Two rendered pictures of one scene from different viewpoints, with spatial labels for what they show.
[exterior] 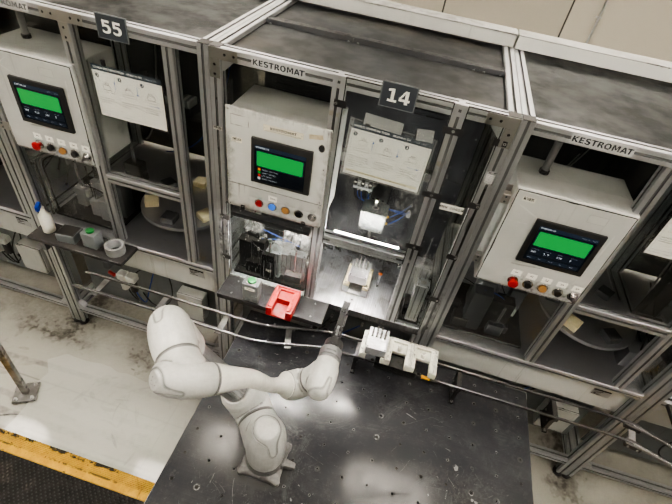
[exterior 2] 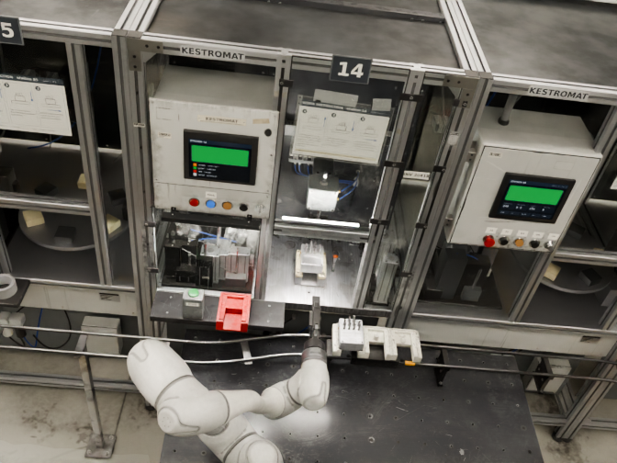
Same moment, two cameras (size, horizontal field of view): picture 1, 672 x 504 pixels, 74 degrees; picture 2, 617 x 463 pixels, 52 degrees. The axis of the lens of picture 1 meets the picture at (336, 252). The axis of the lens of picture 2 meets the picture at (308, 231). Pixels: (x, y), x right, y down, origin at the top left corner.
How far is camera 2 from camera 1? 0.57 m
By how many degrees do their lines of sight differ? 10
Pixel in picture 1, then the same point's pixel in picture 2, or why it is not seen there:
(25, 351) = not seen: outside the picture
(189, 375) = (201, 407)
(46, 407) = not seen: outside the picture
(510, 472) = (517, 443)
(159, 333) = (151, 371)
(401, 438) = (398, 434)
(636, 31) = not seen: outside the picture
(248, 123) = (178, 116)
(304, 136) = (247, 121)
